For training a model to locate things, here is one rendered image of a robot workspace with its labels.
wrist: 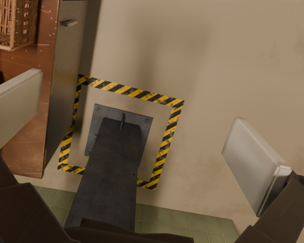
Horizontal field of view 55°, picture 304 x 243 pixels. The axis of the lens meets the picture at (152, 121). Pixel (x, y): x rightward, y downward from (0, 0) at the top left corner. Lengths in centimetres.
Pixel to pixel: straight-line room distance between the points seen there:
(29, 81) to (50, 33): 76
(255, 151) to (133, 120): 143
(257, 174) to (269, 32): 145
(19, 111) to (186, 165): 159
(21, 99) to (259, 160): 13
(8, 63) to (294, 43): 129
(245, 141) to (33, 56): 84
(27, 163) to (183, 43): 90
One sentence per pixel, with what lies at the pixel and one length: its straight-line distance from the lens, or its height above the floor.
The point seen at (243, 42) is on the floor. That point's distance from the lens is 156.
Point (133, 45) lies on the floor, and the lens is 149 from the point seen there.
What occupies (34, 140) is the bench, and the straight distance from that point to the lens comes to 106.
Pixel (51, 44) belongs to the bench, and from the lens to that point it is 94.
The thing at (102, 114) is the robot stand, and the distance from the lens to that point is 158.
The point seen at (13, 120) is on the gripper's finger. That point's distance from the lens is 17.
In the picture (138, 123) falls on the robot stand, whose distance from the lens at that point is 159.
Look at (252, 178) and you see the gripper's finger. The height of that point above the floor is 134.
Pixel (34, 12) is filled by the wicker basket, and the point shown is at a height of 60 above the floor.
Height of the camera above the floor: 147
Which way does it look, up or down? 67 degrees down
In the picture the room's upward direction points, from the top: 177 degrees clockwise
